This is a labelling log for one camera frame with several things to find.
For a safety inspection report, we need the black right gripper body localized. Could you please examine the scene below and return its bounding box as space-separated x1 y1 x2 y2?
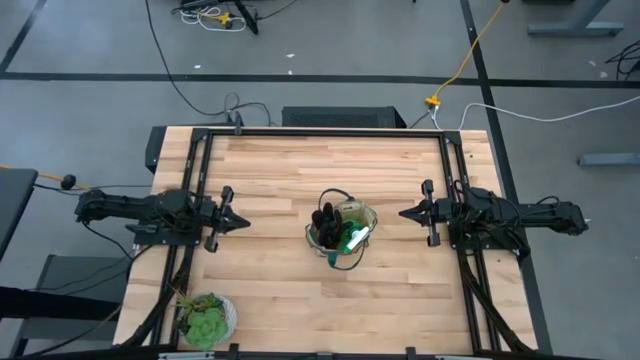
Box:
421 178 456 249

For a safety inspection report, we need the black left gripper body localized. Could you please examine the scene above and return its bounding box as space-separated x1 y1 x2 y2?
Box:
198 185 236 254

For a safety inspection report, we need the cream and green gardening bag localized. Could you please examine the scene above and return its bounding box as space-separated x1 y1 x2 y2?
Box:
304 188 379 271

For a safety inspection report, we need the green clear spray bottle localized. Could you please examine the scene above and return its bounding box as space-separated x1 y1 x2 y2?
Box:
342 219 371 253

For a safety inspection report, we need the red and black garden glove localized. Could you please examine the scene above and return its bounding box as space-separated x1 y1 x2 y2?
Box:
310 201 354 250

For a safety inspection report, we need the green succulent in white pot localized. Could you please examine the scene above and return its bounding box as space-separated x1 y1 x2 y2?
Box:
174 291 239 351

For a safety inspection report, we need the black computer tower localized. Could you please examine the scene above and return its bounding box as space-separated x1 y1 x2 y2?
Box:
281 105 408 129

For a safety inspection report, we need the grey cart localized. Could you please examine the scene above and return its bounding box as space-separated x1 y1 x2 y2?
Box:
9 254 131 356

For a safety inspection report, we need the black side table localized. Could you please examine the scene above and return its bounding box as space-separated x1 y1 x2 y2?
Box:
0 168 39 261

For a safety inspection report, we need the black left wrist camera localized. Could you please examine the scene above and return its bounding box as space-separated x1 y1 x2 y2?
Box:
197 198 221 232

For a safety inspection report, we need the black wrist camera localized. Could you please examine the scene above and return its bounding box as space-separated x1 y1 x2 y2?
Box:
197 198 221 232
435 197 459 226

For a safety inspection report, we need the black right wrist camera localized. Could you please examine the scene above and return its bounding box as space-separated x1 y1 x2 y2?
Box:
435 197 459 226

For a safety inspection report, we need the yellow cable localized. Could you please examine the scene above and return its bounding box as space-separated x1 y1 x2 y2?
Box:
424 2 506 109

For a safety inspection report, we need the white floor cable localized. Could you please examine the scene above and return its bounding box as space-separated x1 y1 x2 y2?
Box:
432 94 640 131

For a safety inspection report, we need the orange floor cable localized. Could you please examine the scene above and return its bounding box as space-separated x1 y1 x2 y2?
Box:
0 163 94 191

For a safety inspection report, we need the black power cable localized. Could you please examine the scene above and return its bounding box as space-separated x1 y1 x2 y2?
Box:
143 0 274 127

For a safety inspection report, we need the white coiled cable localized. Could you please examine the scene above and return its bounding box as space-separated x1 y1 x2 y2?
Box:
179 5 247 33

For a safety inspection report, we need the black cable bundle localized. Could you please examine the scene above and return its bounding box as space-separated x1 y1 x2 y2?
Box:
604 39 640 81

